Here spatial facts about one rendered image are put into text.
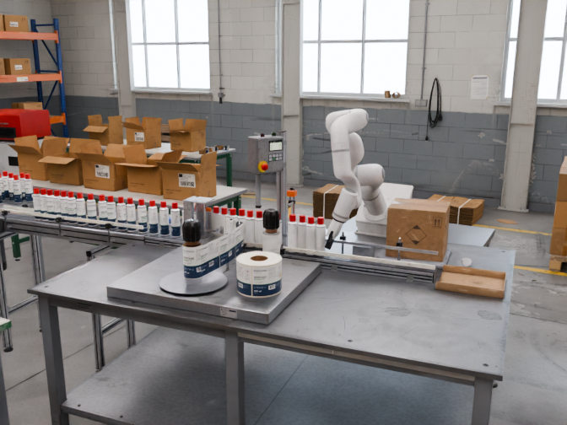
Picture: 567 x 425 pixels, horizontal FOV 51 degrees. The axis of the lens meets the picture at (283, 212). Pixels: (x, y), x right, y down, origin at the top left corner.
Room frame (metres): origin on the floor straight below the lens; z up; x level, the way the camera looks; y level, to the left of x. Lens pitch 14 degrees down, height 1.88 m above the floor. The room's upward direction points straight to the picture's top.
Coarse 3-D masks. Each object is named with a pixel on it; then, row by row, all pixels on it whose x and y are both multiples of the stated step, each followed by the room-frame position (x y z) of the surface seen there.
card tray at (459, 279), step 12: (444, 276) 2.80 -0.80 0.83; (456, 276) 2.80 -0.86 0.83; (468, 276) 2.80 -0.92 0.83; (480, 276) 2.80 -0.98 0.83; (492, 276) 2.78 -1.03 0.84; (504, 276) 2.76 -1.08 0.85; (444, 288) 2.62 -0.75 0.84; (456, 288) 2.59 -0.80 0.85; (468, 288) 2.57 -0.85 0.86; (480, 288) 2.56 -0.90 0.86; (492, 288) 2.54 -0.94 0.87; (504, 288) 2.54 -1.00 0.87
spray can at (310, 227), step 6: (312, 216) 3.00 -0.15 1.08; (312, 222) 2.98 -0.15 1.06; (306, 228) 2.98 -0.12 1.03; (312, 228) 2.97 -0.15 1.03; (306, 234) 2.98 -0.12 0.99; (312, 234) 2.97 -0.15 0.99; (306, 240) 2.98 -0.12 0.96; (312, 240) 2.97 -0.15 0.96; (306, 246) 2.98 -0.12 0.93; (312, 246) 2.97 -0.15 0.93
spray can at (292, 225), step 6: (294, 216) 3.02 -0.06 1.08; (294, 222) 3.02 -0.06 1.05; (288, 228) 3.03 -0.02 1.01; (294, 228) 3.01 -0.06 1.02; (288, 234) 3.03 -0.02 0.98; (294, 234) 3.01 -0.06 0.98; (288, 240) 3.03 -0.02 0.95; (294, 240) 3.01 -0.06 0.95; (288, 246) 3.03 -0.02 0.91; (294, 246) 3.01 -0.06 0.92; (294, 252) 3.01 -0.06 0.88
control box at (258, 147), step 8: (256, 136) 3.20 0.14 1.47; (280, 136) 3.20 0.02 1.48; (248, 144) 3.17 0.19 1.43; (256, 144) 3.11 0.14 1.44; (264, 144) 3.12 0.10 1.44; (248, 152) 3.18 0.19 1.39; (256, 152) 3.11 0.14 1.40; (264, 152) 3.12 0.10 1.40; (272, 152) 3.15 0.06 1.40; (280, 152) 3.18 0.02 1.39; (248, 160) 3.18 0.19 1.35; (256, 160) 3.11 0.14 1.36; (264, 160) 3.12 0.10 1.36; (280, 160) 3.18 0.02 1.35; (248, 168) 3.18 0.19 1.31; (256, 168) 3.11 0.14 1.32; (272, 168) 3.15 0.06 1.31; (280, 168) 3.18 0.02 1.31
